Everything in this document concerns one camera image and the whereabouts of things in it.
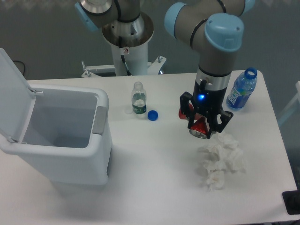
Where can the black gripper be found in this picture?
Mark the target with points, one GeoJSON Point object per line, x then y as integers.
{"type": "Point", "coordinates": [207, 102]}

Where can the red soda can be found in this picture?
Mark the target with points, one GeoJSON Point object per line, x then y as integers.
{"type": "Point", "coordinates": [199, 127]}

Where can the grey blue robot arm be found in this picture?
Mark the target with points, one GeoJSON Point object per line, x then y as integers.
{"type": "Point", "coordinates": [212, 28]}

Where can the white trash can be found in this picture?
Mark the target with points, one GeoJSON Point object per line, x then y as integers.
{"type": "Point", "coordinates": [67, 136]}

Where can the white trash can lid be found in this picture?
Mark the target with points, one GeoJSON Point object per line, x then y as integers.
{"type": "Point", "coordinates": [17, 100]}

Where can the blue plastic bottle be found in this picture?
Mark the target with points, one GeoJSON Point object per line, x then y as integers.
{"type": "Point", "coordinates": [243, 87]}

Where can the blue bottle cap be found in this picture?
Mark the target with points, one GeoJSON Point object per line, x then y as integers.
{"type": "Point", "coordinates": [152, 115]}

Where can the crumpled white tissue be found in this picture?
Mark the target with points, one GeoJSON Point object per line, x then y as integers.
{"type": "Point", "coordinates": [221, 155]}

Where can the clear bottle green label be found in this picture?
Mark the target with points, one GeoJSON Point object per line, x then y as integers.
{"type": "Point", "coordinates": [138, 100]}

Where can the white bottle cap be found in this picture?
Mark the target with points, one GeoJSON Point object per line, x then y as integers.
{"type": "Point", "coordinates": [128, 111]}

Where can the white furniture at right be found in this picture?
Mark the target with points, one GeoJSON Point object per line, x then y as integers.
{"type": "Point", "coordinates": [291, 107]}

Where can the black device at edge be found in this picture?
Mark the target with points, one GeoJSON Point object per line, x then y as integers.
{"type": "Point", "coordinates": [292, 202]}

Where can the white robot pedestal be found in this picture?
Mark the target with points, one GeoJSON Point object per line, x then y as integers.
{"type": "Point", "coordinates": [129, 46]}

